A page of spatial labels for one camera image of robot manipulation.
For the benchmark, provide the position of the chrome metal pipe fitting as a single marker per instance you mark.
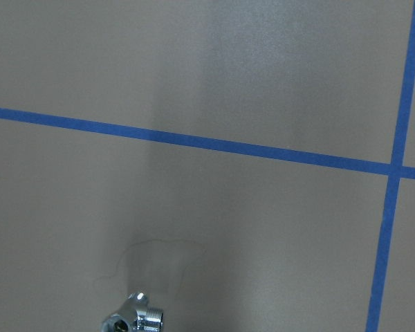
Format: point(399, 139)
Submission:
point(135, 314)

